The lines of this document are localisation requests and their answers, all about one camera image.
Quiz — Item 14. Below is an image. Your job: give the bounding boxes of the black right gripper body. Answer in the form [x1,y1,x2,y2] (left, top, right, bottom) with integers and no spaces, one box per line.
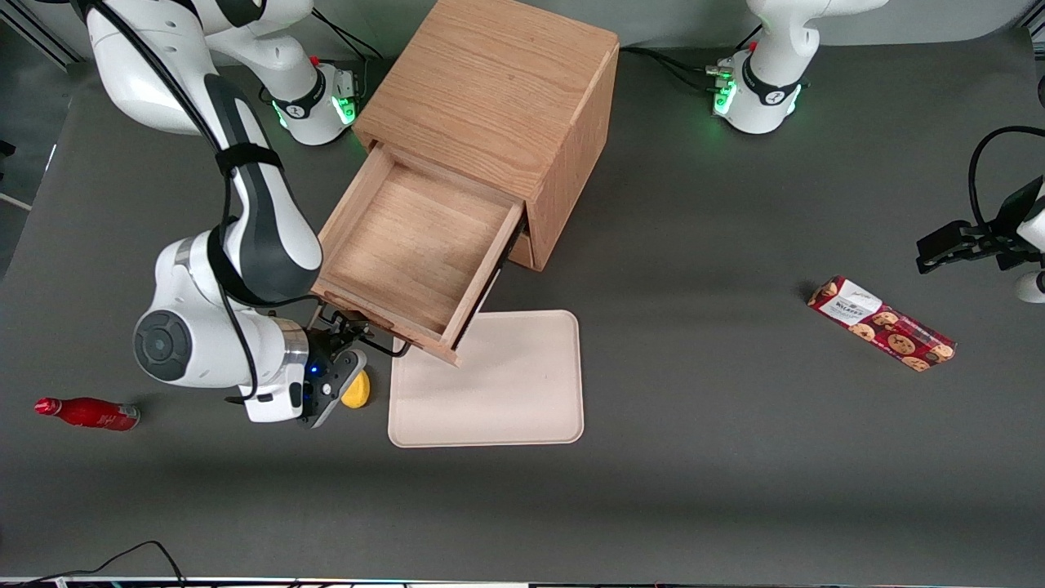
[300,325,337,424]

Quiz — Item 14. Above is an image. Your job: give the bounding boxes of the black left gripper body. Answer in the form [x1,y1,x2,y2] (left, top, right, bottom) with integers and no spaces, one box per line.
[972,180,1043,272]

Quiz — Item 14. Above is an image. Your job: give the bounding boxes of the black wire drawer handle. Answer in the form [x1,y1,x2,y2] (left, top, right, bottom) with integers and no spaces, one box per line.
[317,304,411,359]

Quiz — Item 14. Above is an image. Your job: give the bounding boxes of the oak wooden drawer cabinet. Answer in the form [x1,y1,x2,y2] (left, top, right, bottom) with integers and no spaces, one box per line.
[353,0,621,272]

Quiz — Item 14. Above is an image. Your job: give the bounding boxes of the red cookie box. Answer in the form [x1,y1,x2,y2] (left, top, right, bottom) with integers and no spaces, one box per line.
[807,275,957,373]

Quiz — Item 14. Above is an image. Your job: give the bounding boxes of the beige rectangular tray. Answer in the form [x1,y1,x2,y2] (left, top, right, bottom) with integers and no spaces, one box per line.
[388,310,585,448]

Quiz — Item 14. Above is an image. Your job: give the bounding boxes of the red bottle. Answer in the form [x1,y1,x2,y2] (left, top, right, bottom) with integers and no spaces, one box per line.
[34,397,141,432]

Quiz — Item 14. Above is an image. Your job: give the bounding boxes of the dark grey table mat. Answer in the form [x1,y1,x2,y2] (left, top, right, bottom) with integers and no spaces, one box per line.
[0,33,1045,582]

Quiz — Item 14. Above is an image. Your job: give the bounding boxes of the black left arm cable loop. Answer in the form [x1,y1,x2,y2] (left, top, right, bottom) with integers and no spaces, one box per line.
[968,125,1045,234]

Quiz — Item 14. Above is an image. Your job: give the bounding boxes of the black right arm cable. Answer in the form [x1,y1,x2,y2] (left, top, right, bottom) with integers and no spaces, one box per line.
[78,0,262,405]

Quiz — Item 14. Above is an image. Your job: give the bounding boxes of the thin black floor cable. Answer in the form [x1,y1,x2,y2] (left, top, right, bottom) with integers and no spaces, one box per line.
[0,541,189,586]

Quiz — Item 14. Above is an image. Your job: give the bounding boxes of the black right base cable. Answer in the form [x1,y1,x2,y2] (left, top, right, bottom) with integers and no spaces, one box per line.
[313,12,386,63]

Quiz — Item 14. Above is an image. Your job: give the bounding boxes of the black left base cables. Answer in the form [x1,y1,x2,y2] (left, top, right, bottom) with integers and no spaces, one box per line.
[619,24,764,95]

